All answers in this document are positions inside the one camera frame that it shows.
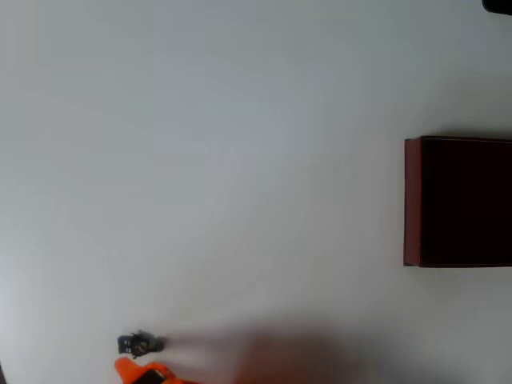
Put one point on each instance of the small dark grey object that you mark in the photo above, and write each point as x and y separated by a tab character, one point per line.
138	343

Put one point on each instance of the dark red open box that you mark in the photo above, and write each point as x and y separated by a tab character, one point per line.
464	202

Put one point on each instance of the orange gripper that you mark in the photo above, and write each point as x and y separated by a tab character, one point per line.
134	370

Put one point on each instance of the black object at corner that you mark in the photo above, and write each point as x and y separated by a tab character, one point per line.
498	6

